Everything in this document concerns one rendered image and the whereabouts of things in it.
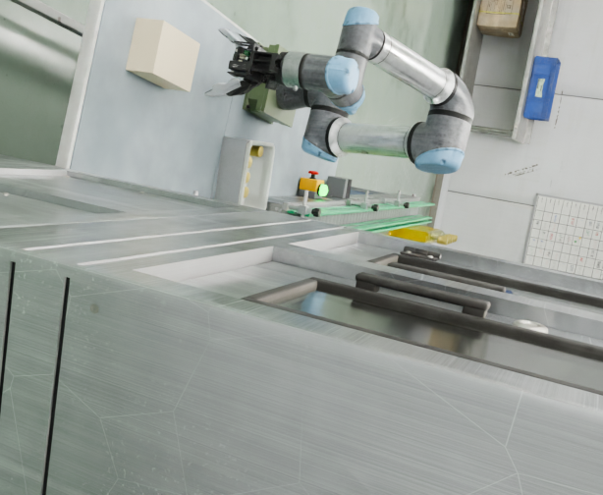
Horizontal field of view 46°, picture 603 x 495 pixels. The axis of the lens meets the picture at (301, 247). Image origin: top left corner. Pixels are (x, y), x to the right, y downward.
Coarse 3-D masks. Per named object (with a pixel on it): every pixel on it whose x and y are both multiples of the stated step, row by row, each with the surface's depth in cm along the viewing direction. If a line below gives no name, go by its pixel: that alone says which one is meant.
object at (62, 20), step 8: (16, 0) 197; (24, 0) 198; (32, 0) 201; (32, 8) 202; (40, 8) 204; (48, 8) 207; (48, 16) 208; (56, 16) 210; (64, 16) 213; (56, 24) 215; (64, 24) 214; (72, 24) 217; (80, 24) 220; (80, 32) 221
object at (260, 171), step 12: (252, 144) 204; (264, 144) 210; (252, 156) 219; (264, 156) 218; (252, 168) 219; (264, 168) 218; (252, 180) 220; (264, 180) 219; (240, 192) 204; (252, 192) 220; (264, 192) 219; (252, 204) 220; (264, 204) 219
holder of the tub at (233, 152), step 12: (228, 144) 205; (240, 144) 203; (228, 156) 205; (240, 156) 204; (228, 168) 205; (240, 168) 204; (228, 180) 206; (240, 180) 204; (216, 192) 208; (228, 192) 206
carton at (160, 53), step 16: (144, 32) 158; (160, 32) 157; (176, 32) 162; (144, 48) 158; (160, 48) 158; (176, 48) 163; (192, 48) 169; (128, 64) 160; (144, 64) 158; (160, 64) 159; (176, 64) 164; (192, 64) 171; (160, 80) 164; (176, 80) 166
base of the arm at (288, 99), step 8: (280, 88) 212; (288, 88) 211; (280, 96) 213; (288, 96) 213; (296, 96) 212; (304, 96) 211; (280, 104) 216; (288, 104) 215; (296, 104) 215; (304, 104) 214
